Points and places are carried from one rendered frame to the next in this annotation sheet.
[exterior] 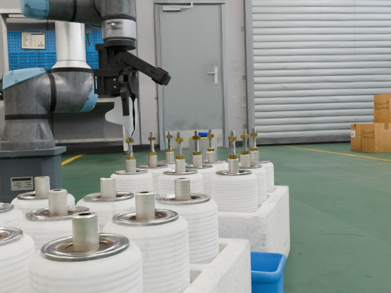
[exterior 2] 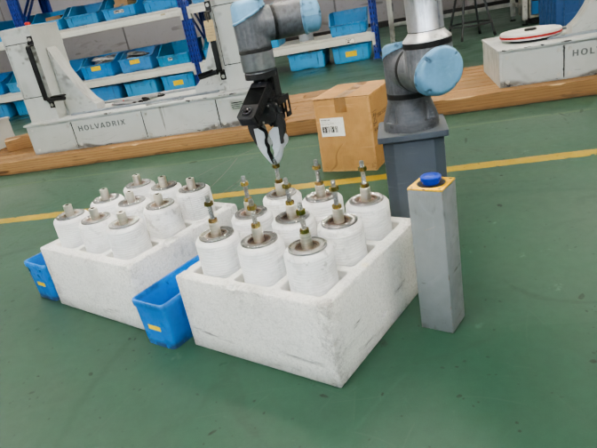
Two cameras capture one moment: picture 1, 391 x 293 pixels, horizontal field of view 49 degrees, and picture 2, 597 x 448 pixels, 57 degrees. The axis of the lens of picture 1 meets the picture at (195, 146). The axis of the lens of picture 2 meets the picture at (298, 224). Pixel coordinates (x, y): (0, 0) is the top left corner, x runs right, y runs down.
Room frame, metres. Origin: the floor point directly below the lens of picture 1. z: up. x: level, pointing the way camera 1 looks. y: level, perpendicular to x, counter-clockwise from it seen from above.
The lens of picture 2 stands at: (1.43, -1.04, 0.68)
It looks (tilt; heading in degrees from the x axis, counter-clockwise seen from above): 22 degrees down; 110
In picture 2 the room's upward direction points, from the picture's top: 11 degrees counter-clockwise
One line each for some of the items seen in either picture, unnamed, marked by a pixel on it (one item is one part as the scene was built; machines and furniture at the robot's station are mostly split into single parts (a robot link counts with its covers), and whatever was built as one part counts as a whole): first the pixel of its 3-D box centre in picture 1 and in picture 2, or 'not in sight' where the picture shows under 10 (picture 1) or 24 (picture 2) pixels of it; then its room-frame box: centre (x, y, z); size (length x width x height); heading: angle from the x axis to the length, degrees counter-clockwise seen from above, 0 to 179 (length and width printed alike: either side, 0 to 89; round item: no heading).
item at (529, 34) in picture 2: not in sight; (530, 33); (1.71, 2.21, 0.29); 0.30 x 0.30 x 0.06
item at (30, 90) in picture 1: (27, 91); (406, 65); (1.26, 0.48, 0.47); 0.13 x 0.12 x 0.14; 121
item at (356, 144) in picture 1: (368, 136); not in sight; (4.84, -1.94, 0.15); 0.30 x 0.24 x 0.30; 96
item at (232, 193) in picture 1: (234, 216); (226, 272); (0.89, -0.08, 0.16); 0.10 x 0.10 x 0.18
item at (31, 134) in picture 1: (27, 131); (409, 108); (1.25, 0.49, 0.35); 0.15 x 0.15 x 0.10
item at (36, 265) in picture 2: not in sight; (83, 259); (0.25, 0.21, 0.06); 0.30 x 0.11 x 0.12; 71
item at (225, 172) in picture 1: (233, 172); (216, 234); (0.89, -0.08, 0.25); 0.08 x 0.08 x 0.01
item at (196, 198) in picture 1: (182, 199); (123, 222); (0.59, 0.02, 0.25); 0.08 x 0.08 x 0.01
